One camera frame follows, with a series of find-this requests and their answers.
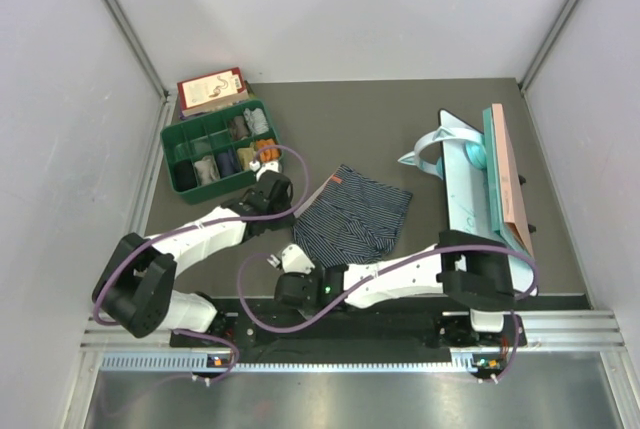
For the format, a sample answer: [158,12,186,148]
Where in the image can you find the striped blue boxer shorts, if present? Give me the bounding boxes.
[293,165,412,267]

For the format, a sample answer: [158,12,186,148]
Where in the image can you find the green compartment tray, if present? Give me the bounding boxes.
[160,99,279,205]

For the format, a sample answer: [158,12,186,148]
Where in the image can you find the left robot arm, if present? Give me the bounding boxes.
[91,170,294,346]

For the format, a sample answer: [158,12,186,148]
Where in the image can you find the black underwear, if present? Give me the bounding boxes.
[172,160,198,192]

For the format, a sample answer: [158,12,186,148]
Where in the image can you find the navy rolled sock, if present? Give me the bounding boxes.
[215,148,241,178]

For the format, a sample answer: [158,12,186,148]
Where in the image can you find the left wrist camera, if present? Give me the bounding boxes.
[249,160,282,179]

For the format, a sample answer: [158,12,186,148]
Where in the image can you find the teal and pink book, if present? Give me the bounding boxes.
[483,103,534,257]

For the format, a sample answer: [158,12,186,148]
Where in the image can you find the mustard rolled sock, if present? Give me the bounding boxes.
[236,146,256,171]

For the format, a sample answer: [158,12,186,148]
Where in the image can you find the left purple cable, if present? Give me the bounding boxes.
[92,144,309,385]

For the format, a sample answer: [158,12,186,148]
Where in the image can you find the red and cream book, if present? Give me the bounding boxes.
[177,67,250,118]

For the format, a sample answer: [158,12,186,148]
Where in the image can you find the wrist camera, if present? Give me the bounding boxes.
[267,244,315,275]
[249,160,282,179]

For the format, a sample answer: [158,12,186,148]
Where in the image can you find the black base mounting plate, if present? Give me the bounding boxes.
[169,298,531,353]

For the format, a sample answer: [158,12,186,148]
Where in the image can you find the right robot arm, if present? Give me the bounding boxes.
[274,230,538,345]

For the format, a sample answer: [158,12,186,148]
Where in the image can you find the orange rolled sock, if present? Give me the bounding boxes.
[254,138,280,163]

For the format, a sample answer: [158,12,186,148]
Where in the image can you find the grey rolled sock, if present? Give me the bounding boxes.
[243,108,270,135]

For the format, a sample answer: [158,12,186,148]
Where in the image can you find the beige rolled sock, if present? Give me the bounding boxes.
[193,156,220,185]

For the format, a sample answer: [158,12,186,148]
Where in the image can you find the brown rolled sock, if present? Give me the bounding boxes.
[228,116,252,141]

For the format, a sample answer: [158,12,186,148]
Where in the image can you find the white slotted cable duct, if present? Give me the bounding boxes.
[99,351,501,374]

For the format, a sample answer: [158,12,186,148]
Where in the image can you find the light blue tablet board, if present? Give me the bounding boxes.
[439,109,534,292]

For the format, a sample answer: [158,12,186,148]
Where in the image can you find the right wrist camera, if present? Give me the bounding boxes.
[267,244,315,275]

